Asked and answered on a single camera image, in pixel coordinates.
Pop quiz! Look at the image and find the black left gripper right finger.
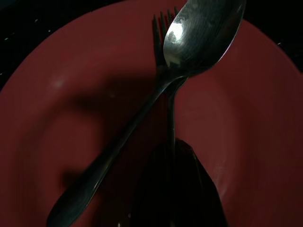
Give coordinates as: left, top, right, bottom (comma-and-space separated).
176, 139, 229, 227

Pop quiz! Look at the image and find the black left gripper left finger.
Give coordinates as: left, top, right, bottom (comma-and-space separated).
131, 143, 176, 227

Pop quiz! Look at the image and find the silver metal fork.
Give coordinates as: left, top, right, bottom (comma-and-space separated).
151, 6, 187, 152

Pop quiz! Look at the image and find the silver metal spoon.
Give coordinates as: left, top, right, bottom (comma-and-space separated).
46, 0, 247, 227

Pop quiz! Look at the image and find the pink plate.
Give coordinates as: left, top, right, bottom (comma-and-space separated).
0, 0, 303, 227

